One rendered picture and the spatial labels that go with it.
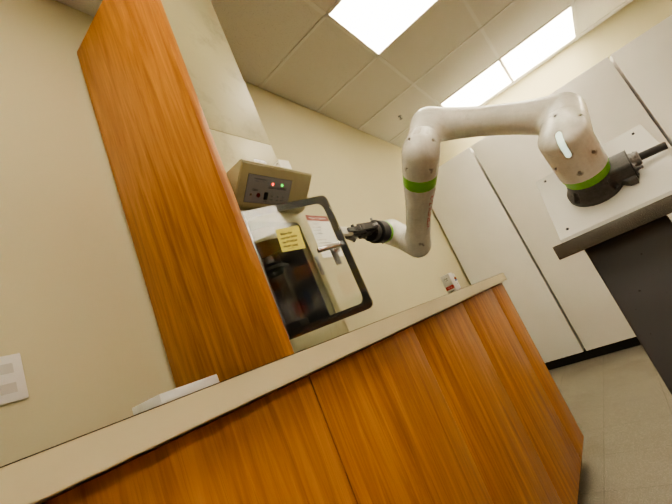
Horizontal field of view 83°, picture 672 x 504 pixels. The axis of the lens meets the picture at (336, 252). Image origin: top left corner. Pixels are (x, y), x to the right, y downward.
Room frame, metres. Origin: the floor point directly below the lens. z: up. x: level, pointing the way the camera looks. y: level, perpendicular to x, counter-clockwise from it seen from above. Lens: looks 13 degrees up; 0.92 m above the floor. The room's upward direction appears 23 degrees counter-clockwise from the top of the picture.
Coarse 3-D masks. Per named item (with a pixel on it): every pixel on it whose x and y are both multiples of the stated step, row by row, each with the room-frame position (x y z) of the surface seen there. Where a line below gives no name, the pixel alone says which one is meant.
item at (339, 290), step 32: (256, 224) 1.06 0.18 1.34; (288, 224) 1.10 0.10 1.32; (320, 224) 1.15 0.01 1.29; (288, 256) 1.08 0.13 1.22; (320, 256) 1.13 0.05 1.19; (352, 256) 1.18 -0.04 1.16; (288, 288) 1.07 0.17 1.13; (320, 288) 1.11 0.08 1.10; (352, 288) 1.16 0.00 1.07; (288, 320) 1.05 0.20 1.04; (320, 320) 1.09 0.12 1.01
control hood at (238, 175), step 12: (240, 168) 0.98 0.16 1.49; (252, 168) 1.01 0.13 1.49; (264, 168) 1.05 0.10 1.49; (276, 168) 1.09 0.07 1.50; (288, 168) 1.14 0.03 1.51; (240, 180) 1.00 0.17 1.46; (300, 180) 1.20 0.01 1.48; (240, 192) 1.02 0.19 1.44; (300, 192) 1.23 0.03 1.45; (240, 204) 1.04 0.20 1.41; (252, 204) 1.08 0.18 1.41; (264, 204) 1.12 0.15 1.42
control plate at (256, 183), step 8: (248, 176) 1.01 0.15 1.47; (256, 176) 1.04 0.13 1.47; (264, 176) 1.06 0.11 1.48; (248, 184) 1.03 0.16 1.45; (256, 184) 1.05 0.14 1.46; (264, 184) 1.08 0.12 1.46; (280, 184) 1.13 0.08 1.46; (288, 184) 1.16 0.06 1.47; (248, 192) 1.04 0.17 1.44; (256, 192) 1.07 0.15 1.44; (264, 192) 1.09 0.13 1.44; (272, 192) 1.12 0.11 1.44; (280, 192) 1.15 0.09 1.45; (288, 192) 1.18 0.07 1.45; (248, 200) 1.06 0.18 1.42; (256, 200) 1.08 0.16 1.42; (264, 200) 1.11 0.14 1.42; (272, 200) 1.14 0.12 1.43; (280, 200) 1.17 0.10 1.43
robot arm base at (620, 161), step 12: (660, 144) 1.02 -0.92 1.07; (612, 156) 1.08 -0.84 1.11; (624, 156) 1.05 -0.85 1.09; (636, 156) 1.04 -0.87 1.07; (648, 156) 1.04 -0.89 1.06; (612, 168) 1.06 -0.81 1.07; (624, 168) 1.04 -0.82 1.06; (636, 168) 1.05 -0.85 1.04; (612, 180) 1.08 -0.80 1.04; (624, 180) 1.06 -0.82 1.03; (636, 180) 1.05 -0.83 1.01; (576, 192) 1.12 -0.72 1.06; (588, 192) 1.10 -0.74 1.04; (600, 192) 1.09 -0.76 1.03; (612, 192) 1.08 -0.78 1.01; (576, 204) 1.15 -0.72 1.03; (588, 204) 1.12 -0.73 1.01
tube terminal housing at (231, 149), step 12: (216, 132) 1.09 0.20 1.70; (216, 144) 1.07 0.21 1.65; (228, 144) 1.12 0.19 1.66; (240, 144) 1.16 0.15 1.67; (252, 144) 1.22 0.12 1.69; (264, 144) 1.27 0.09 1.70; (228, 156) 1.10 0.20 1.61; (240, 156) 1.14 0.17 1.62; (252, 156) 1.19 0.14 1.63; (264, 156) 1.25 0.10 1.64; (228, 168) 1.08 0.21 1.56; (336, 324) 1.26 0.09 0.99; (300, 336) 1.11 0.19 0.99; (312, 336) 1.15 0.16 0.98; (324, 336) 1.19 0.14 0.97; (336, 336) 1.24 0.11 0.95; (300, 348) 1.09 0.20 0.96
